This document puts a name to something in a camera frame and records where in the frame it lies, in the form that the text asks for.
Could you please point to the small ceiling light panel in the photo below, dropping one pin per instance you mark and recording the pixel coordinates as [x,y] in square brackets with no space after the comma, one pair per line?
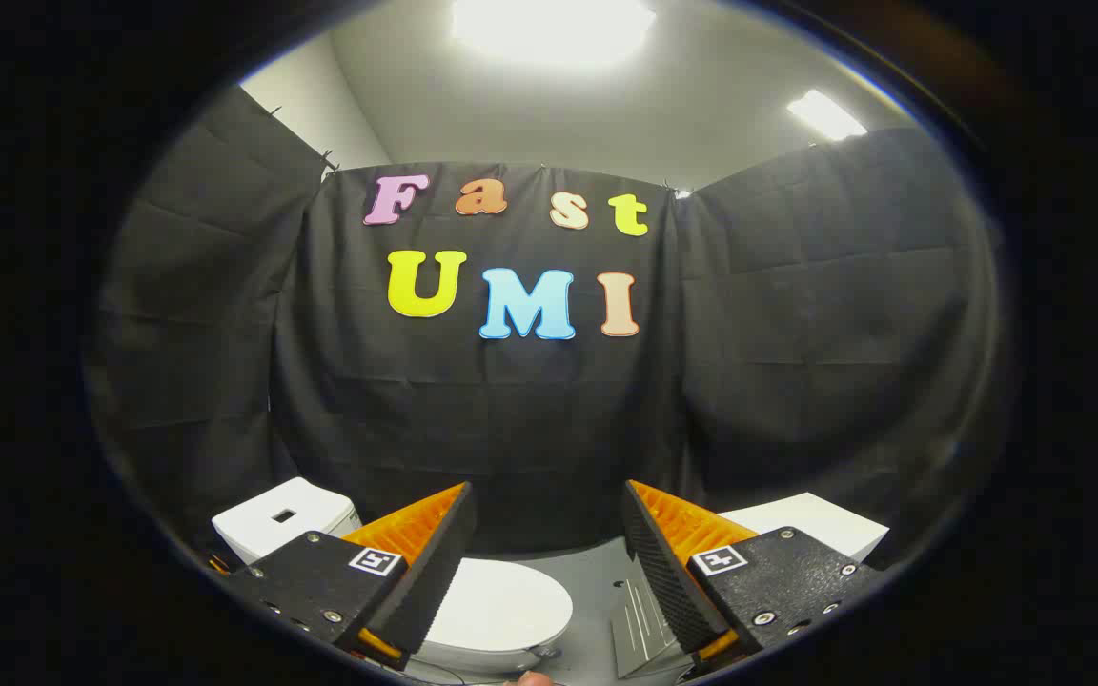
[825,114]

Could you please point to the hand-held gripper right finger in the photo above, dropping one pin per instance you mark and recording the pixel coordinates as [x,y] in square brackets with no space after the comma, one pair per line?
[663,581]

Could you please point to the large ceiling light panel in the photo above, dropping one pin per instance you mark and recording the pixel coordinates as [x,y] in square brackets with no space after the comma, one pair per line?
[549,29]

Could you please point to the white toilet tank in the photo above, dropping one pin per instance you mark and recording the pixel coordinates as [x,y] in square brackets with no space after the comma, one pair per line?
[254,524]

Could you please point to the black backdrop cloth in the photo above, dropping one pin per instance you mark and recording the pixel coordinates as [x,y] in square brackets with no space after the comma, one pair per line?
[530,419]

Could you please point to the small orange object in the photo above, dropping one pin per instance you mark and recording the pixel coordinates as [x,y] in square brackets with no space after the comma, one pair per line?
[218,564]

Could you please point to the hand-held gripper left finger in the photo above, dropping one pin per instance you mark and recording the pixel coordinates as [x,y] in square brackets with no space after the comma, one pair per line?
[435,572]

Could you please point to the grey cabinet with white top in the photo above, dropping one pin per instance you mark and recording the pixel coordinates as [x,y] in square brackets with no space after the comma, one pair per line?
[825,529]

